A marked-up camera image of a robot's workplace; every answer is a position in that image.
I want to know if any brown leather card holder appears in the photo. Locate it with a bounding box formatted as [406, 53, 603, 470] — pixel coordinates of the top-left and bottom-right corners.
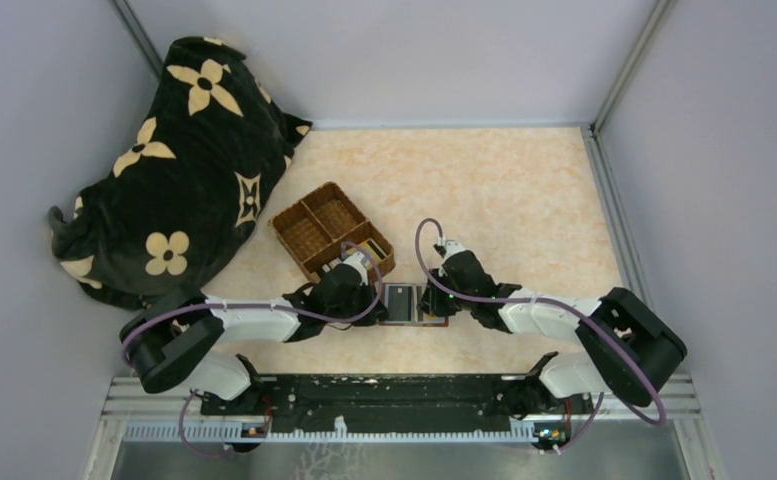
[378, 283, 449, 327]

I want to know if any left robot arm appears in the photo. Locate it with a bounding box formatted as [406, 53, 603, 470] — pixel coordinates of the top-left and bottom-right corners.
[119, 264, 388, 414]

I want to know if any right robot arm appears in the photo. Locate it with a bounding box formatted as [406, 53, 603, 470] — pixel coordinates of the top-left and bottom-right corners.
[422, 242, 688, 412]

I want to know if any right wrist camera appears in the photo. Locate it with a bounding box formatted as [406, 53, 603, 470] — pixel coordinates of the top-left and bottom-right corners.
[433, 239, 466, 261]

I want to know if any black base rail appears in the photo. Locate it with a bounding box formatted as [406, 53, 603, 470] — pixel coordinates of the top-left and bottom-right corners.
[122, 372, 571, 445]

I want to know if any brown woven divided basket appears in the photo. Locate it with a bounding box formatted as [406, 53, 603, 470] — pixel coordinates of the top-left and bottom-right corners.
[270, 182, 396, 282]

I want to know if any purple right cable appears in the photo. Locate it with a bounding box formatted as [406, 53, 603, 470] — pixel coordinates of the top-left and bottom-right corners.
[414, 218, 668, 456]

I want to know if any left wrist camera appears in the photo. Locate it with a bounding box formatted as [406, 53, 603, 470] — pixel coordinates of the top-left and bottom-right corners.
[342, 251, 370, 284]

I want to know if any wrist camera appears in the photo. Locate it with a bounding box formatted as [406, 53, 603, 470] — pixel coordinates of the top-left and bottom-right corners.
[433, 239, 466, 261]
[342, 251, 370, 284]

